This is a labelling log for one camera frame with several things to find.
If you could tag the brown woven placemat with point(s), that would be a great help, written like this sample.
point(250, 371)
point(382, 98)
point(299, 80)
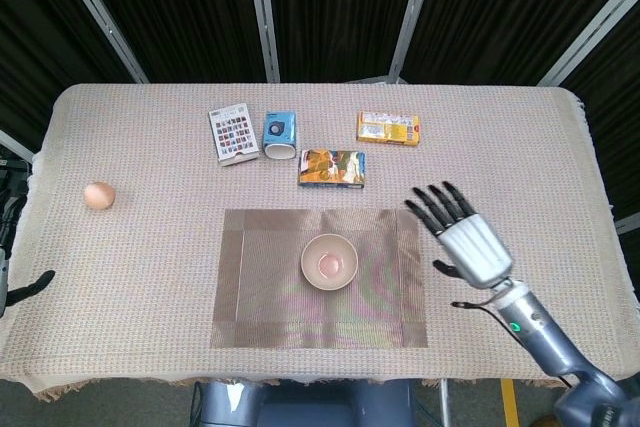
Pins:
point(270, 297)

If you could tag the white box with coloured squares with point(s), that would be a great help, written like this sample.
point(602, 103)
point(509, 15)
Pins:
point(232, 134)

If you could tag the white metal table leg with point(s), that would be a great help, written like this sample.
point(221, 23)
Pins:
point(444, 404)

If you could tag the beige woven tablecloth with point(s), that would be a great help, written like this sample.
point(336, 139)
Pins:
point(150, 272)

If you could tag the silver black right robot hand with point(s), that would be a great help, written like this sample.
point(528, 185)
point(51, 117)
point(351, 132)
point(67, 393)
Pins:
point(475, 252)

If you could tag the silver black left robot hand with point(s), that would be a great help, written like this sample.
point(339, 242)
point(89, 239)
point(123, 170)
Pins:
point(4, 277)

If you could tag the white screen frame post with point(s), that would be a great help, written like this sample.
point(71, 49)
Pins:
point(590, 32)
point(265, 22)
point(629, 224)
point(15, 143)
point(410, 22)
point(100, 17)

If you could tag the yellow snack box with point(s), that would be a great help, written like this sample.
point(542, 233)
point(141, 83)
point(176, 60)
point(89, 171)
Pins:
point(387, 129)

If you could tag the beige bowl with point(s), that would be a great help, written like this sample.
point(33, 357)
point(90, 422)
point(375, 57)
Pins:
point(312, 269)

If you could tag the grey blue robot torso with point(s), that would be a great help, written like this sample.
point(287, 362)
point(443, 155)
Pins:
point(310, 407)

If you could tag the dark pleated curtain panel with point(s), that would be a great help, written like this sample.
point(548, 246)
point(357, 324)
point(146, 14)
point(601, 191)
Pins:
point(615, 112)
point(335, 12)
point(500, 12)
point(40, 37)
point(185, 12)

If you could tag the brown egg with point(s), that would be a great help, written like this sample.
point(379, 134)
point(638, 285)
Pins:
point(99, 195)

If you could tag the blue and orange snack box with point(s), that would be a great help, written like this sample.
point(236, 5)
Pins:
point(330, 169)

